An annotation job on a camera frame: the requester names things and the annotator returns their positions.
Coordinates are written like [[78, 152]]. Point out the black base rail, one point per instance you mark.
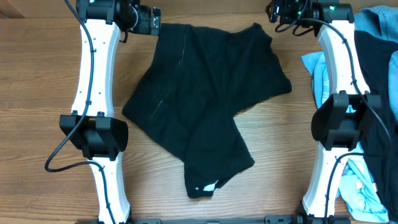
[[214, 221]]

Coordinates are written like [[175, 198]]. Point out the light blue printed t-shirt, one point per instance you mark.
[[357, 186]]

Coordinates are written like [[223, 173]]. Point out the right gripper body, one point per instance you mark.
[[290, 10]]

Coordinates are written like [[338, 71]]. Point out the black shorts grey waistband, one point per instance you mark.
[[199, 79]]

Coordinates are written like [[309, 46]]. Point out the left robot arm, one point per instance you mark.
[[91, 126]]

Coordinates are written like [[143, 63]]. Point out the blue denim garment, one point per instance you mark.
[[381, 22]]

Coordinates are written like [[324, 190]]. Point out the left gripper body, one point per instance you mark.
[[142, 25]]

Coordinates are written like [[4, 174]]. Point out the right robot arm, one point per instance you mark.
[[345, 117]]

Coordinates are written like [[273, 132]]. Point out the black garment in pile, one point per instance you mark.
[[381, 143]]

